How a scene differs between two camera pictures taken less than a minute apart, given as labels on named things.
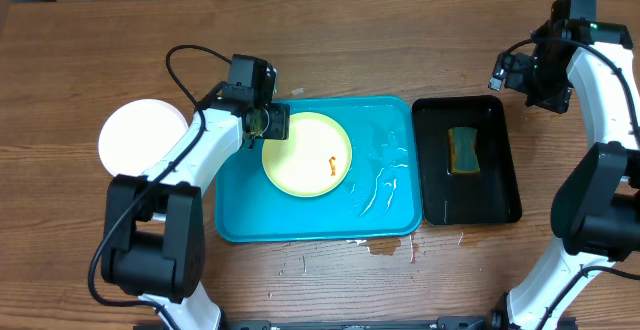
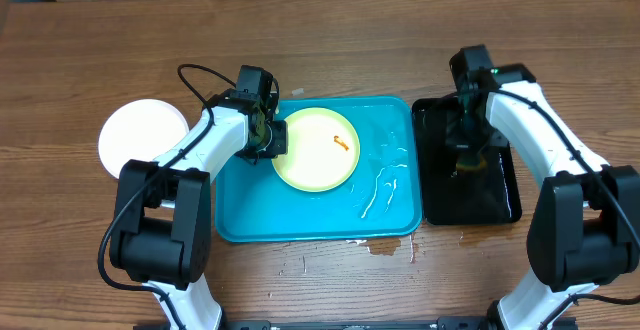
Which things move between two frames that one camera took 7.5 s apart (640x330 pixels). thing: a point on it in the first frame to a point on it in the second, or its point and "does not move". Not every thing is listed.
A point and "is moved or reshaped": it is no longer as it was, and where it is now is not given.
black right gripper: (519, 73) to (463, 147)
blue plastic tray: (380, 197) does not move
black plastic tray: (488, 196) does not move
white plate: (137, 134) does not move
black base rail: (447, 323) does not move
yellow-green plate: (314, 159) is moved or reshaped
